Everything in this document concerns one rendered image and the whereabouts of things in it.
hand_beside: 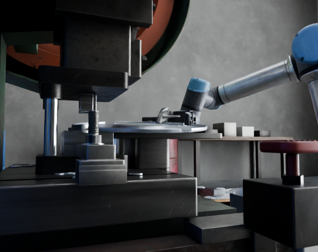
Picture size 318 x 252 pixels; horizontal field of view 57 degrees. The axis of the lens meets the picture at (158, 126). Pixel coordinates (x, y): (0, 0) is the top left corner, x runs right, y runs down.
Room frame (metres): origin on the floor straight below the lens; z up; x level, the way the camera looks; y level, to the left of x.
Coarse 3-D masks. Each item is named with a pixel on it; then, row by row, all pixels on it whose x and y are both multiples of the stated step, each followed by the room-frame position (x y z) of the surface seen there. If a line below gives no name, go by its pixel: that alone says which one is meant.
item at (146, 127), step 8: (104, 128) 0.52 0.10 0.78; (112, 128) 0.51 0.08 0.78; (120, 128) 0.51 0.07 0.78; (128, 128) 0.51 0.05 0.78; (136, 128) 0.51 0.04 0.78; (144, 128) 0.59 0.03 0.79; (152, 128) 0.59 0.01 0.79; (160, 128) 0.60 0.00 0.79; (168, 128) 0.61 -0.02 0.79; (176, 128) 0.52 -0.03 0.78; (184, 128) 0.62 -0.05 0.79; (192, 128) 0.55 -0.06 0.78; (200, 128) 0.57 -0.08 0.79
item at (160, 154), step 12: (192, 132) 0.62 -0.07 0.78; (132, 144) 0.61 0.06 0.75; (144, 144) 0.60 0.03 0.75; (156, 144) 0.61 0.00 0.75; (168, 144) 0.62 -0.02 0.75; (132, 156) 0.61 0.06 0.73; (144, 156) 0.60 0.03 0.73; (156, 156) 0.61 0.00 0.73; (168, 156) 0.62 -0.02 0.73; (144, 168) 0.60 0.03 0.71; (168, 168) 0.62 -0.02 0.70
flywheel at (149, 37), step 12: (156, 0) 1.03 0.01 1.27; (168, 0) 1.03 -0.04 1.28; (156, 12) 1.02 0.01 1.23; (168, 12) 1.03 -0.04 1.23; (156, 24) 1.02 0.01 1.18; (144, 36) 1.00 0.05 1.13; (156, 36) 1.02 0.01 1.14; (12, 48) 0.85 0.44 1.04; (48, 48) 0.92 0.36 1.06; (144, 48) 1.00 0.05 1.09; (12, 60) 0.89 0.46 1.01; (24, 60) 0.87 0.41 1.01; (36, 60) 0.88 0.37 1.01; (48, 60) 0.89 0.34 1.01; (36, 72) 0.93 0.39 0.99
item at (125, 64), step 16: (64, 16) 0.52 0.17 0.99; (64, 32) 0.52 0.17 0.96; (80, 32) 0.53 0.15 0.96; (96, 32) 0.54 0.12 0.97; (112, 32) 0.55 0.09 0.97; (128, 32) 0.56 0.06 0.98; (64, 48) 0.52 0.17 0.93; (80, 48) 0.53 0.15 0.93; (96, 48) 0.54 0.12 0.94; (112, 48) 0.55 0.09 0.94; (128, 48) 0.56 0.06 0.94; (64, 64) 0.52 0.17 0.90; (80, 64) 0.53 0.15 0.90; (96, 64) 0.54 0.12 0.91; (112, 64) 0.55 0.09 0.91; (128, 64) 0.56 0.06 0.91; (144, 64) 0.62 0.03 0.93
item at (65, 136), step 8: (64, 136) 0.52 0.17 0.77; (72, 136) 0.53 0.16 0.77; (80, 136) 0.53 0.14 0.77; (104, 136) 0.55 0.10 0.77; (112, 136) 0.55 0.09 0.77; (64, 144) 0.52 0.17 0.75; (72, 144) 0.53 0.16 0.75; (112, 144) 0.55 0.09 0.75; (64, 152) 0.52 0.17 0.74; (72, 152) 0.53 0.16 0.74
